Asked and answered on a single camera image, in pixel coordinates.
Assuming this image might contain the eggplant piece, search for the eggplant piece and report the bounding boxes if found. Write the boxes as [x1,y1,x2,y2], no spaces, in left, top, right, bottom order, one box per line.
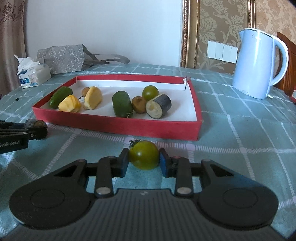
[145,94,171,119]
[24,119,47,128]

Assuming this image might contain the green tomato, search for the green tomato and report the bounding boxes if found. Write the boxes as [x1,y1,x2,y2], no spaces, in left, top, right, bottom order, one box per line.
[128,140,159,170]
[142,85,159,101]

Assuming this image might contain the green cucumber piece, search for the green cucumber piece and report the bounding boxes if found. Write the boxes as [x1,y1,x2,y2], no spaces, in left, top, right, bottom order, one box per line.
[50,86,73,109]
[112,90,133,118]

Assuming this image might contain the yellow ridged fruit piece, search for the yellow ridged fruit piece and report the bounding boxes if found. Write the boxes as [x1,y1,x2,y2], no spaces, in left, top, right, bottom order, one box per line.
[58,95,81,113]

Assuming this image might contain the small brown longan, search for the small brown longan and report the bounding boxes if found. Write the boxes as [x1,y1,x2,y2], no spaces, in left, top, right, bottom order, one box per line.
[81,87,90,97]
[132,96,147,113]

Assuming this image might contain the yellow wedge fruit piece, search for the yellow wedge fruit piece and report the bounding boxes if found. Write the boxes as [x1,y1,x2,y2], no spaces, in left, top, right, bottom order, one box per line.
[84,86,103,110]

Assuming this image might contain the tissue pack with cat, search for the tissue pack with cat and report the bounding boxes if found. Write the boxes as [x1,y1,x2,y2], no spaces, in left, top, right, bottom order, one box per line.
[14,55,51,89]

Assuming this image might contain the grey patterned gift bag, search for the grey patterned gift bag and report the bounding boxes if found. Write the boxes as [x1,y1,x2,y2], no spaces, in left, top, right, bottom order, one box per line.
[37,44,130,74]

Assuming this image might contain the pink curtain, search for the pink curtain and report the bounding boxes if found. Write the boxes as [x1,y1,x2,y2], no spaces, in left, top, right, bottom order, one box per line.
[0,0,26,96]

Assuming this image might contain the light blue electric kettle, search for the light blue electric kettle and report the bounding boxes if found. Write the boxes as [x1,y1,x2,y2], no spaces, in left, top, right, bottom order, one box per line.
[232,28,288,99]

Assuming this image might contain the red box with label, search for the red box with label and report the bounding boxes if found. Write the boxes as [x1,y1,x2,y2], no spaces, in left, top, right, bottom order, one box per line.
[290,87,296,104]

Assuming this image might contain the wooden headboard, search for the wooden headboard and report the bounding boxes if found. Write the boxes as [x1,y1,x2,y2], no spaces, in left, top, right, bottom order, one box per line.
[272,32,296,98]

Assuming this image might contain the white wall switch panel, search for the white wall switch panel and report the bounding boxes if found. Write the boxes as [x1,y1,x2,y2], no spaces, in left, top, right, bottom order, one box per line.
[206,41,238,64]

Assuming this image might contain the gold picture frame moulding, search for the gold picture frame moulding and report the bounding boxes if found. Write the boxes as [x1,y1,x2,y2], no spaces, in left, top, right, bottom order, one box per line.
[180,1,256,74]

